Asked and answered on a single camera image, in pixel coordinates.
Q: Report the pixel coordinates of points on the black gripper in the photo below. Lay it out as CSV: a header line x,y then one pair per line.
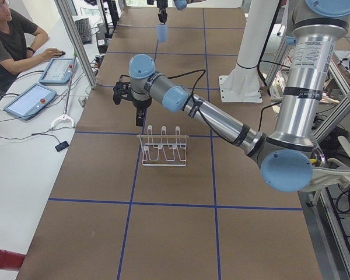
x,y
141,103
162,3

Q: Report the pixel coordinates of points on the blue plastic cup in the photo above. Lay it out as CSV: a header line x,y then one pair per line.
x,y
162,32

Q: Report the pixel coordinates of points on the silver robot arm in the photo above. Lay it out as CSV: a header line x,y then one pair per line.
x,y
284,155
182,4

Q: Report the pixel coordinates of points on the reacher grabber stick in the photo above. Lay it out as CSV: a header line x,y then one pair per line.
x,y
64,117

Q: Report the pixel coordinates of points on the black keyboard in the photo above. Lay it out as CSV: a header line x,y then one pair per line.
x,y
84,31

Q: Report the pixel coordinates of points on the small black puck device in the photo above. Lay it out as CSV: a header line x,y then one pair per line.
x,y
61,146

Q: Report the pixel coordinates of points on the upper teach pendant tablet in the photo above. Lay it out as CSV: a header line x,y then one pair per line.
x,y
58,71

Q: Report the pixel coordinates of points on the teach pendant tablet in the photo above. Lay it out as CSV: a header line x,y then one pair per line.
x,y
58,71
28,104

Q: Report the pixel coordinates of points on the lower teach pendant tablet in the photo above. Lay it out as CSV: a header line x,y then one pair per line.
x,y
28,104

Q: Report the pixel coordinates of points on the seated person dark shirt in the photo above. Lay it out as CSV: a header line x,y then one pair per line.
x,y
20,38

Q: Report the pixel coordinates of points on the red cylinder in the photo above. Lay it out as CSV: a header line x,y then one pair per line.
x,y
11,261

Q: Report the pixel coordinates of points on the white wire cup holder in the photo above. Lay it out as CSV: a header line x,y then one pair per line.
x,y
163,149

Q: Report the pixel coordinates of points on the aluminium frame post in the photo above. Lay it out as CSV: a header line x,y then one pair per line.
x,y
70,27

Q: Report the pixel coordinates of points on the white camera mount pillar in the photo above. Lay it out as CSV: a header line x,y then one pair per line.
x,y
242,85

